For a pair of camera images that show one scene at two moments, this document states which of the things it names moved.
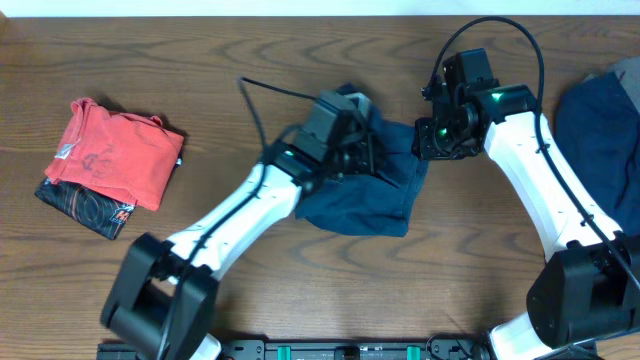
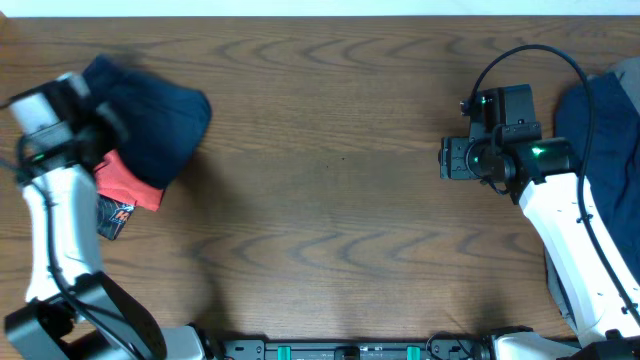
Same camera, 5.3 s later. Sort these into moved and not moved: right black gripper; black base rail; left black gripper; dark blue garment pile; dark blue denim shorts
Moved: right black gripper; left black gripper; dark blue denim shorts
Not moved: black base rail; dark blue garment pile
